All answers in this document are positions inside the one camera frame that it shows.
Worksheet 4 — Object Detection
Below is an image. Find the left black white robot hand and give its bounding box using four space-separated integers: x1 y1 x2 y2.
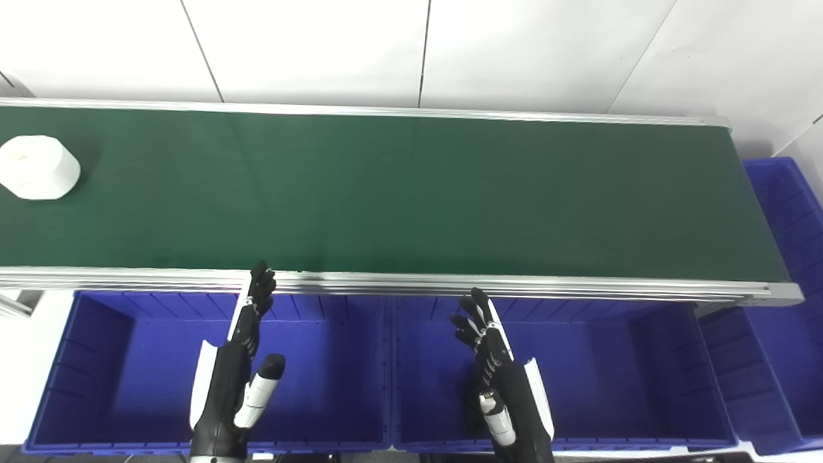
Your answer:
190 260 286 462

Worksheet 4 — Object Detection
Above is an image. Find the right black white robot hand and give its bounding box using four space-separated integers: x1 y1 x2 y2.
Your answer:
448 287 556 463

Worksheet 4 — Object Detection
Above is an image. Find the blue plastic bin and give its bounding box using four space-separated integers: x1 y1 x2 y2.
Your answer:
23 290 393 455
390 295 741 452
698 157 823 456

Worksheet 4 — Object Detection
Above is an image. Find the white cylindrical part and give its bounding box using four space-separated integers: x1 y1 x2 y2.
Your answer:
0 134 82 201

